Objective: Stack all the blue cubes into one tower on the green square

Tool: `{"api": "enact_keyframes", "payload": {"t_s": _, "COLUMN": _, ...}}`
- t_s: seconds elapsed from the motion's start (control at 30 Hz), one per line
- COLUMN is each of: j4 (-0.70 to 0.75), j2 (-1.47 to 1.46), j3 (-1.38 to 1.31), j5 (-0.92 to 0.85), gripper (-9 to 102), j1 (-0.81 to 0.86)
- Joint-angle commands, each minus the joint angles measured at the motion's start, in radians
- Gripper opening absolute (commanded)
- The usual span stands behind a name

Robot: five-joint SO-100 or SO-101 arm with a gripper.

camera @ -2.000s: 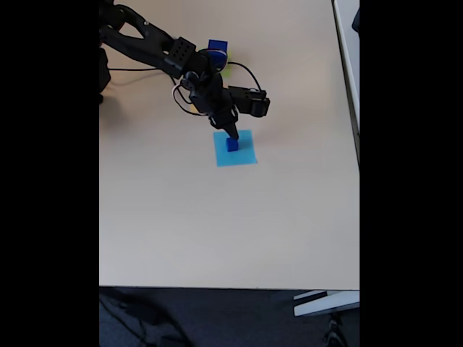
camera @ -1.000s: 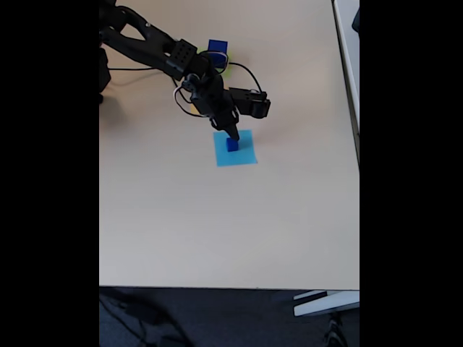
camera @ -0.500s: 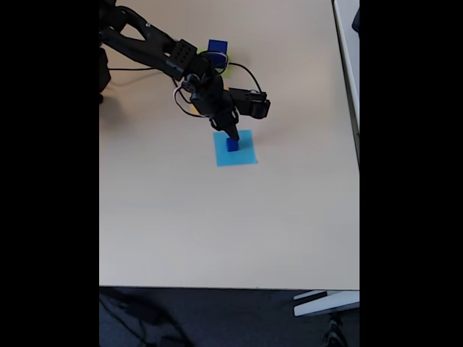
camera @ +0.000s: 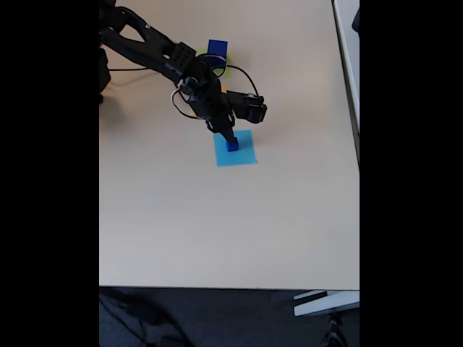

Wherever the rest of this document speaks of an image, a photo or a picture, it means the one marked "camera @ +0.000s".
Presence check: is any largest blue cube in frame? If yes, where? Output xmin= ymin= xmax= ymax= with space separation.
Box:
xmin=207 ymin=39 xmax=229 ymax=69

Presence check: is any light blue paper square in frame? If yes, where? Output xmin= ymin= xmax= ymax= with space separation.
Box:
xmin=213 ymin=129 xmax=258 ymax=168

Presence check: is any green paper square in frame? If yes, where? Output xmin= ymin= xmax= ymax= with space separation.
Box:
xmin=195 ymin=48 xmax=233 ymax=78

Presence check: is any white side desk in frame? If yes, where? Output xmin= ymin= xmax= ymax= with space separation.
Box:
xmin=331 ymin=0 xmax=360 ymax=167

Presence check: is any white table foot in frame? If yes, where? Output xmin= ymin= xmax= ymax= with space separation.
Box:
xmin=292 ymin=289 xmax=360 ymax=318

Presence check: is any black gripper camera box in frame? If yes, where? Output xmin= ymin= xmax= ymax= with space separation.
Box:
xmin=226 ymin=90 xmax=268 ymax=125

